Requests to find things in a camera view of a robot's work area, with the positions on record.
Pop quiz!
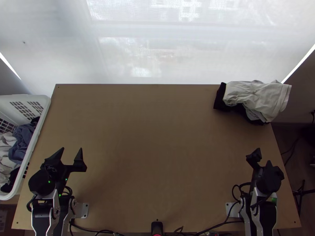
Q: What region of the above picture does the white t-shirt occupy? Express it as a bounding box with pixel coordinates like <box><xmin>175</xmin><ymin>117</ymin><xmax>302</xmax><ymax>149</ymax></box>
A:
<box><xmin>222</xmin><ymin>79</ymin><xmax>293</xmax><ymax>123</ymax></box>

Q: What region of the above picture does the white laundry basket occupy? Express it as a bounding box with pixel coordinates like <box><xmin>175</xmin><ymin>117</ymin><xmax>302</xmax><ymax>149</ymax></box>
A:
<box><xmin>0</xmin><ymin>94</ymin><xmax>52</xmax><ymax>201</ymax></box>

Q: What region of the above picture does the black cable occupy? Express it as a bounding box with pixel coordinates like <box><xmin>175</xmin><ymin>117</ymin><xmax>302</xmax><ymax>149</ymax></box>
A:
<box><xmin>232</xmin><ymin>183</ymin><xmax>252</xmax><ymax>205</ymax></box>
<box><xmin>69</xmin><ymin>218</ymin><xmax>119</xmax><ymax>236</ymax></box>
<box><xmin>194</xmin><ymin>219</ymin><xmax>245</xmax><ymax>235</ymax></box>

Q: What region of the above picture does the white sheer curtain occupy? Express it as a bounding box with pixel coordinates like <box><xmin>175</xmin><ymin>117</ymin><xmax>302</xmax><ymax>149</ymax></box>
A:
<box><xmin>0</xmin><ymin>0</ymin><xmax>315</xmax><ymax>86</ymax></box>

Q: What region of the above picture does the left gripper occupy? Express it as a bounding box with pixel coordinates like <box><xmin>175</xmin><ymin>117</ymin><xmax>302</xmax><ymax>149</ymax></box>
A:
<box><xmin>40</xmin><ymin>147</ymin><xmax>88</xmax><ymax>183</ymax></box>

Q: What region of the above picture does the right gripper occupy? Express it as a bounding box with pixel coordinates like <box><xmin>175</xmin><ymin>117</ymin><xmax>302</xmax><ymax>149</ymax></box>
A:
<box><xmin>246</xmin><ymin>147</ymin><xmax>285</xmax><ymax>181</ymax></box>

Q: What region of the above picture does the heap of clothes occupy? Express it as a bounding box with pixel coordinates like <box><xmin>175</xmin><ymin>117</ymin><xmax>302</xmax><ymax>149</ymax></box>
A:
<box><xmin>0</xmin><ymin>116</ymin><xmax>41</xmax><ymax>194</ymax></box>

